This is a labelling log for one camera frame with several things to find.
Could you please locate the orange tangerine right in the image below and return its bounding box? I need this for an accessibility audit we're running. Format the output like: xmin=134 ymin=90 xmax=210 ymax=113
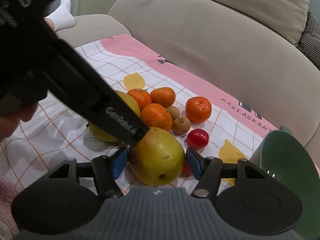
xmin=185 ymin=96 xmax=212 ymax=124

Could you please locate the green colander bowl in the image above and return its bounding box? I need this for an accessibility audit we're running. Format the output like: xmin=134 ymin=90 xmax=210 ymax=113
xmin=249 ymin=126 xmax=320 ymax=239

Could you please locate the small red tomato front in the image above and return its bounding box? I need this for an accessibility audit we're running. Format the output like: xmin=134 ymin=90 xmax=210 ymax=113
xmin=183 ymin=161 xmax=193 ymax=176

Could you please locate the brown longan lower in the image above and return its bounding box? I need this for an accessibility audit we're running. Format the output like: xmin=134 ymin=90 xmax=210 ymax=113
xmin=171 ymin=116 xmax=191 ymax=135

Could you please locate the brown longan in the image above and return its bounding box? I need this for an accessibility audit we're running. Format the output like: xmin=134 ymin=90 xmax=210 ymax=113
xmin=166 ymin=106 xmax=180 ymax=121
xmin=171 ymin=116 xmax=191 ymax=135

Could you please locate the beige sofa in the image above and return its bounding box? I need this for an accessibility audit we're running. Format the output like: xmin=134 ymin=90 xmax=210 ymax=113
xmin=57 ymin=0 xmax=319 ymax=163

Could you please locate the brown longan upper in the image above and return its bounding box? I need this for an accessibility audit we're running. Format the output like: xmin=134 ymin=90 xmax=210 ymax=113
xmin=166 ymin=106 xmax=180 ymax=121

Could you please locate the large yellow-green pear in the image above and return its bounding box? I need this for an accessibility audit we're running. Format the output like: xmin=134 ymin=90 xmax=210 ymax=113
xmin=128 ymin=127 xmax=185 ymax=186

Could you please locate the orange tangerine back left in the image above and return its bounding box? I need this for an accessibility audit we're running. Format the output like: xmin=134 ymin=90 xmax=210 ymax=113
xmin=127 ymin=88 xmax=152 ymax=111

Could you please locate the orange tangerine front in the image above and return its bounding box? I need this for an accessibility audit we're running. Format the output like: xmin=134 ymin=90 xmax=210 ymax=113
xmin=140 ymin=103 xmax=172 ymax=132

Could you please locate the red cherry tomato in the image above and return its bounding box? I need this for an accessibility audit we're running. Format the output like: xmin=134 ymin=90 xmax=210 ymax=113
xmin=187 ymin=129 xmax=209 ymax=149

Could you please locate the person's hand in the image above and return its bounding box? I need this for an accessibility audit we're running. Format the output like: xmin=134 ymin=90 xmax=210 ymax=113
xmin=0 ymin=103 xmax=38 ymax=141

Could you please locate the black white houndstooth cushion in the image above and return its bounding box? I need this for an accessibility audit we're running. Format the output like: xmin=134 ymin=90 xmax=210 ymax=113
xmin=298 ymin=11 xmax=320 ymax=69

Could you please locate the pink white checkered cloth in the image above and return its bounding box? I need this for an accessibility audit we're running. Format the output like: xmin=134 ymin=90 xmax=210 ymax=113
xmin=1 ymin=35 xmax=275 ymax=191

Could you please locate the orange tangerine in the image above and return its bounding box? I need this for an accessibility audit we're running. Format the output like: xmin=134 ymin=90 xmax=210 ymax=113
xmin=150 ymin=87 xmax=176 ymax=108
xmin=127 ymin=88 xmax=152 ymax=111
xmin=140 ymin=103 xmax=172 ymax=132
xmin=185 ymin=96 xmax=212 ymax=124

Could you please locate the orange tangerine back middle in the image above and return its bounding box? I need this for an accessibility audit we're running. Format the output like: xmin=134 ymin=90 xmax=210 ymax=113
xmin=150 ymin=87 xmax=176 ymax=108

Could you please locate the white sock foot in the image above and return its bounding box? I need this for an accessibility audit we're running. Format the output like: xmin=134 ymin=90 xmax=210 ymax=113
xmin=44 ymin=0 xmax=75 ymax=32

